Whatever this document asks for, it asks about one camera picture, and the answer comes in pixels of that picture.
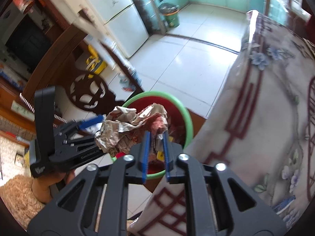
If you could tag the red paper wrapper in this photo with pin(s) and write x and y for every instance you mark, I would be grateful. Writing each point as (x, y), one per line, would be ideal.
(157, 124)

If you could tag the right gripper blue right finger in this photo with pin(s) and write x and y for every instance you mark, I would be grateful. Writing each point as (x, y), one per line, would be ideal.
(217, 201)

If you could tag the yellow toy truck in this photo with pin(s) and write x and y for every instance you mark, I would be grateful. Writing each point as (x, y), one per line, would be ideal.
(94, 62)

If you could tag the silver foil wrapper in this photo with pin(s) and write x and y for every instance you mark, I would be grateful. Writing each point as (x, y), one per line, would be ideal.
(125, 127)

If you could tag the green kitchen trash can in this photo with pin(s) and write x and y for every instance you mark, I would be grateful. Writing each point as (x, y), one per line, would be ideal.
(170, 12)

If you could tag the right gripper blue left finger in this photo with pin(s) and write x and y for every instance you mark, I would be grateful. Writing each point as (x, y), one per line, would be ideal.
(96, 201)

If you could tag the white two-door refrigerator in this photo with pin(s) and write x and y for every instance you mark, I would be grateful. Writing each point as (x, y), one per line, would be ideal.
(118, 19)

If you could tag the person's left hand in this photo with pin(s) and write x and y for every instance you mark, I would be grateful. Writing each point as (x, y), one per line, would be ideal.
(41, 186)

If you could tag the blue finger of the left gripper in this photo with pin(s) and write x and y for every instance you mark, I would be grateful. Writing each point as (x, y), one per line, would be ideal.
(83, 149)
(90, 122)

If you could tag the dark carved wooden chair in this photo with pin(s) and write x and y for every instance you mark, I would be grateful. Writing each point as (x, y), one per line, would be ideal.
(85, 89)

